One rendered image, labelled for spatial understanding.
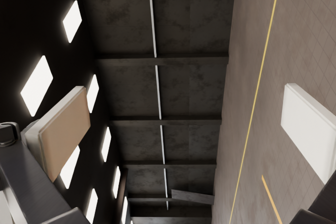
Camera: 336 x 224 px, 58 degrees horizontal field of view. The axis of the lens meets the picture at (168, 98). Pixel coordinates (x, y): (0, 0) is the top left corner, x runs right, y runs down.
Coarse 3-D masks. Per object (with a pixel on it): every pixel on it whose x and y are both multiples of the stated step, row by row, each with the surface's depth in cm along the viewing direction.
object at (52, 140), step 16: (64, 96) 18; (80, 96) 19; (48, 112) 16; (64, 112) 16; (80, 112) 19; (32, 128) 14; (48, 128) 14; (64, 128) 16; (80, 128) 19; (32, 144) 14; (48, 144) 14; (64, 144) 16; (48, 160) 14; (64, 160) 16; (48, 176) 14
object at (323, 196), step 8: (328, 184) 10; (320, 192) 9; (328, 192) 9; (320, 200) 9; (328, 200) 9; (312, 208) 9; (320, 208) 9; (328, 208) 9; (296, 216) 8; (304, 216) 8; (312, 216) 8; (320, 216) 8; (328, 216) 8
